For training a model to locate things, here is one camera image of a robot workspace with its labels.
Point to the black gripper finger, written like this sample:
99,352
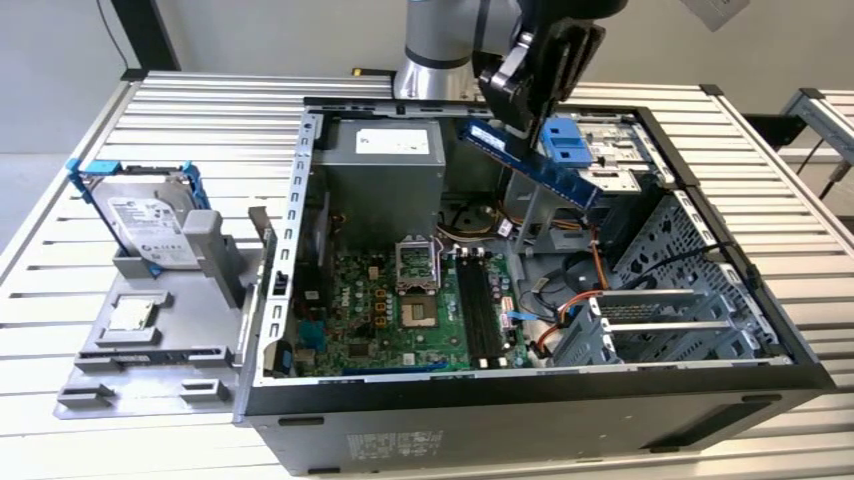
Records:
568,55
510,90

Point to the RAM stick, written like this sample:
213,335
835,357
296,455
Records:
568,177
154,358

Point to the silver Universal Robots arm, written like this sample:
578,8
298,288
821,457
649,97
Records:
434,40

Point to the black RAM slot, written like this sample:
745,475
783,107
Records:
472,305
489,305

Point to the blue disk carrier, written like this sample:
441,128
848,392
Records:
568,145

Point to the white paper tag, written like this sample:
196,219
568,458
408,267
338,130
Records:
715,12

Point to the small black yellow tool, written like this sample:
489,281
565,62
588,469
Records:
364,71

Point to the grey metal disk bay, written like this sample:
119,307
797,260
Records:
528,210

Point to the round black case speaker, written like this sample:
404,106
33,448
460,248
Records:
470,217

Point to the grey power supply unit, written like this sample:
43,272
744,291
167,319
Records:
381,200

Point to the thin locking lever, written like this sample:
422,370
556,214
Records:
438,250

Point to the metal slat side table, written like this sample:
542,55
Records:
835,115

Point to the graphics card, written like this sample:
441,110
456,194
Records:
260,222

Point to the CPU socket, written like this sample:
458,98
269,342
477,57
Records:
420,311

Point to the perforated metal disk bay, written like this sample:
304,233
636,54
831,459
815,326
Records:
655,305

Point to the green motherboard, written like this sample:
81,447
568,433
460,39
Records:
361,345

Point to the blue expansion slot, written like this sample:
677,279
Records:
394,369

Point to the hard disk in blue carrier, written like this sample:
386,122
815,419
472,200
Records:
141,220

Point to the grey parts rack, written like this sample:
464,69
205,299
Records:
181,310

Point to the black open PC case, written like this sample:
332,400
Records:
468,430

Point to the silver CPU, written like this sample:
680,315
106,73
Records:
130,316

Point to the black upright post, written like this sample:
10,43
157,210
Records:
150,35

